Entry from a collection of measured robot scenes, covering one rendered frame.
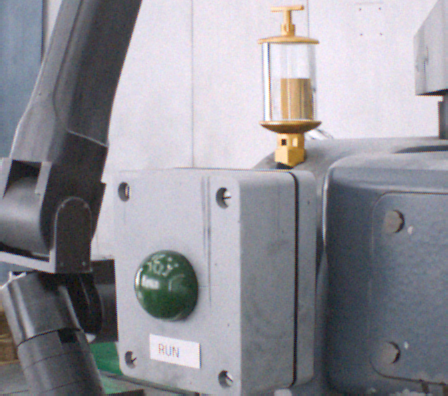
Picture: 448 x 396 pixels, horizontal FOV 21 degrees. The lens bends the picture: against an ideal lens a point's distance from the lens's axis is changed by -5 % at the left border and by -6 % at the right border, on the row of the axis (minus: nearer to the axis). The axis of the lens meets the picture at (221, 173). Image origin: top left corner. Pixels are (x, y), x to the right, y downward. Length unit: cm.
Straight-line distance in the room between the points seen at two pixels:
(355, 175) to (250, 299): 7
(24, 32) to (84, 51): 823
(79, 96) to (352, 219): 44
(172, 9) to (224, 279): 778
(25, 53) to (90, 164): 824
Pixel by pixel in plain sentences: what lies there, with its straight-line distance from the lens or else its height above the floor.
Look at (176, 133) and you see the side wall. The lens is 820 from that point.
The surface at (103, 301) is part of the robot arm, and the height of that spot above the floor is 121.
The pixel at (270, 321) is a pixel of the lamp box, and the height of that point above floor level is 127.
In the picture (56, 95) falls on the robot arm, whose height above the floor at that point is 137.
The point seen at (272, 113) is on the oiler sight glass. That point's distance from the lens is 56.
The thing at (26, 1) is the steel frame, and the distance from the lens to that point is 918.
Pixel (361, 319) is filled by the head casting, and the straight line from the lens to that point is 51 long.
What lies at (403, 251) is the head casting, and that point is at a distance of 49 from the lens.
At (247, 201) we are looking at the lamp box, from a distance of 48.
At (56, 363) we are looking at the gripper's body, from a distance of 90.
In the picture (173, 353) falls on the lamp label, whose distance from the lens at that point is 51.
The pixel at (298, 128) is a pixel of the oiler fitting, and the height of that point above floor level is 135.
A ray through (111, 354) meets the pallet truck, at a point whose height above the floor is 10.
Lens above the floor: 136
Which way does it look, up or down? 3 degrees down
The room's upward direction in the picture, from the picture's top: 1 degrees counter-clockwise
